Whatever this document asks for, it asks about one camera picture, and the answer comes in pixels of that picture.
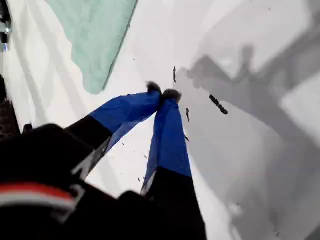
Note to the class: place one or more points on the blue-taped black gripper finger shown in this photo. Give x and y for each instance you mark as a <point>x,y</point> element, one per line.
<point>125,110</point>
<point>168,140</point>

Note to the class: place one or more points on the pale green T-shirt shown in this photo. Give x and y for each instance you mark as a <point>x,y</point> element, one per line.
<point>100,37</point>

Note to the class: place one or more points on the black and metal fixture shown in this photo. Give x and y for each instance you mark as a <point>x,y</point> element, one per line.
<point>4,17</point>

